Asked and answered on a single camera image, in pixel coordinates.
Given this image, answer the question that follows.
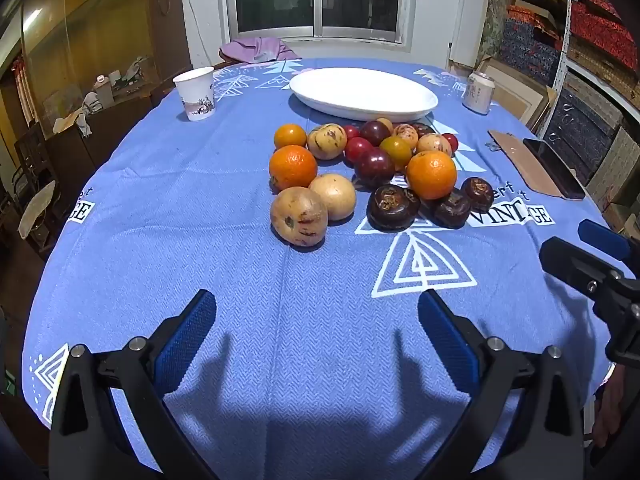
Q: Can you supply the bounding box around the wooden picture frame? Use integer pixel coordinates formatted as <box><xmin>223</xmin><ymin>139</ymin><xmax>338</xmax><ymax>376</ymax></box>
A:
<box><xmin>475</xmin><ymin>57</ymin><xmax>556</xmax><ymax>126</ymax></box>

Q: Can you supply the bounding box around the black smartphone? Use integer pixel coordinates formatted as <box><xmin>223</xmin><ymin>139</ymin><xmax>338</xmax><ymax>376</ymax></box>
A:
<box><xmin>523</xmin><ymin>138</ymin><xmax>587</xmax><ymax>201</ymax></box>

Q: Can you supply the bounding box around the person's right hand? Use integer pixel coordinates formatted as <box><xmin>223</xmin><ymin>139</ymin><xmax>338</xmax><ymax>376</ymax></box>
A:
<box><xmin>592</xmin><ymin>367</ymin><xmax>624</xmax><ymax>453</ymax></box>

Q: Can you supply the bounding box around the large dark plum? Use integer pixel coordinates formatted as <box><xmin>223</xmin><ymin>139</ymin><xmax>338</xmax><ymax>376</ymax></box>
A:
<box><xmin>354</xmin><ymin>148</ymin><xmax>396</xmax><ymax>190</ymax></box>

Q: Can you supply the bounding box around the small dark plum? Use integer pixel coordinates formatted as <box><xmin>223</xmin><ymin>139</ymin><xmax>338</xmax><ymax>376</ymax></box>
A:
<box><xmin>360</xmin><ymin>120</ymin><xmax>392</xmax><ymax>147</ymax></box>

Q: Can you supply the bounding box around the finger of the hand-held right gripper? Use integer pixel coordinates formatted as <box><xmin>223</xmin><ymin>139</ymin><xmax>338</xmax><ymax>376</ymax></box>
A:
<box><xmin>578</xmin><ymin>219</ymin><xmax>640</xmax><ymax>278</ymax></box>
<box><xmin>539</xmin><ymin>237</ymin><xmax>624</xmax><ymax>311</ymax></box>

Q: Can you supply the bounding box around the white oval plate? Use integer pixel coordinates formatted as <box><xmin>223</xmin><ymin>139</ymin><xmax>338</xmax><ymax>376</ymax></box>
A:
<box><xmin>290</xmin><ymin>67</ymin><xmax>439</xmax><ymax>122</ymax></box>

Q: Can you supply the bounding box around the metal shelf of patterned fabric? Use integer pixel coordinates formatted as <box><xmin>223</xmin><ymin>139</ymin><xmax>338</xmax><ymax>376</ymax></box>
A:
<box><xmin>500</xmin><ymin>0</ymin><xmax>640</xmax><ymax>196</ymax></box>

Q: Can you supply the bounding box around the purple cloth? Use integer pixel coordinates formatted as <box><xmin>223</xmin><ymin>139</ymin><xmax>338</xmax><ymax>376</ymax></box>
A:
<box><xmin>219</xmin><ymin>36</ymin><xmax>302</xmax><ymax>65</ymax></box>

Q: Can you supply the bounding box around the small orange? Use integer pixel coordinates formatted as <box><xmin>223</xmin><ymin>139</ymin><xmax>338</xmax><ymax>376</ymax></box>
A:
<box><xmin>274</xmin><ymin>123</ymin><xmax>308</xmax><ymax>151</ymax></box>

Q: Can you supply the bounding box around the large orange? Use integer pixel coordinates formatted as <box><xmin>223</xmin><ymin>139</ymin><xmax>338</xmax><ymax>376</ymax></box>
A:
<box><xmin>268</xmin><ymin>145</ymin><xmax>319</xmax><ymax>192</ymax></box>
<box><xmin>406</xmin><ymin>150</ymin><xmax>458</xmax><ymax>201</ymax></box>

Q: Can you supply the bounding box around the white door panel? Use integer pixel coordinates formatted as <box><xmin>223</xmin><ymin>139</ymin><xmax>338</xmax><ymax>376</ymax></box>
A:
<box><xmin>452</xmin><ymin>0</ymin><xmax>493</xmax><ymax>68</ymax></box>

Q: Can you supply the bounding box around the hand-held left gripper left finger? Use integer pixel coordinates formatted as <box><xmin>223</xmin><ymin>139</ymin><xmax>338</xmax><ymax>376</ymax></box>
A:
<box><xmin>49</xmin><ymin>289</ymin><xmax>218</xmax><ymax>480</ymax></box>

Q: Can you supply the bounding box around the blue printed tablecloth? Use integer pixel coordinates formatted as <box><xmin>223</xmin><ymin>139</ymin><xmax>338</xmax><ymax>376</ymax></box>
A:
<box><xmin>21</xmin><ymin>57</ymin><xmax>631</xmax><ymax>480</ymax></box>

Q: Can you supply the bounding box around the wooden glass-door cabinet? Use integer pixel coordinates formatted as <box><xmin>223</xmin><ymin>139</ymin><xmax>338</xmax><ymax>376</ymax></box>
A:
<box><xmin>0</xmin><ymin>0</ymin><xmax>193</xmax><ymax>171</ymax></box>

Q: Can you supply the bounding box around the brown cardboard piece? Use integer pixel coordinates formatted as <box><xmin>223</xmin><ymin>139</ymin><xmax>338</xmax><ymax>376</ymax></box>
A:
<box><xmin>487</xmin><ymin>129</ymin><xmax>566</xmax><ymax>196</ymax></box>

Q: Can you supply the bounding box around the printed paper cup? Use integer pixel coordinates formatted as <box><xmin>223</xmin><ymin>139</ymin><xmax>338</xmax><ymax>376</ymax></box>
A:
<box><xmin>173</xmin><ymin>67</ymin><xmax>217</xmax><ymax>122</ymax></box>

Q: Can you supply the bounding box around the spotted yellow fruit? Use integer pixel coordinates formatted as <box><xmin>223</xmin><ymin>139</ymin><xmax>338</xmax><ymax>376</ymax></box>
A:
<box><xmin>416</xmin><ymin>133</ymin><xmax>453</xmax><ymax>157</ymax></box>
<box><xmin>270</xmin><ymin>186</ymin><xmax>329</xmax><ymax>247</ymax></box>
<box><xmin>306</xmin><ymin>123</ymin><xmax>348</xmax><ymax>161</ymax></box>
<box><xmin>308</xmin><ymin>173</ymin><xmax>357</xmax><ymax>222</ymax></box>
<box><xmin>392</xmin><ymin>123</ymin><xmax>419</xmax><ymax>150</ymax></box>

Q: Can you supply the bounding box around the white drink can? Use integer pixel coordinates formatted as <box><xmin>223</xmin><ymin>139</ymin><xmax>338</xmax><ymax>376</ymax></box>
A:
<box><xmin>462</xmin><ymin>71</ymin><xmax>496</xmax><ymax>114</ymax></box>

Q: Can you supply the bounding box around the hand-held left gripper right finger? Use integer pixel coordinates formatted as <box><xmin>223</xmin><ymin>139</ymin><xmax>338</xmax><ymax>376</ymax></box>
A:
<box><xmin>417</xmin><ymin>289</ymin><xmax>586</xmax><ymax>480</ymax></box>

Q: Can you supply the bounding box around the yellow green tomato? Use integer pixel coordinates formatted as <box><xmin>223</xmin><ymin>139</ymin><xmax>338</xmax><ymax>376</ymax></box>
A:
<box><xmin>379</xmin><ymin>136</ymin><xmax>413</xmax><ymax>171</ymax></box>

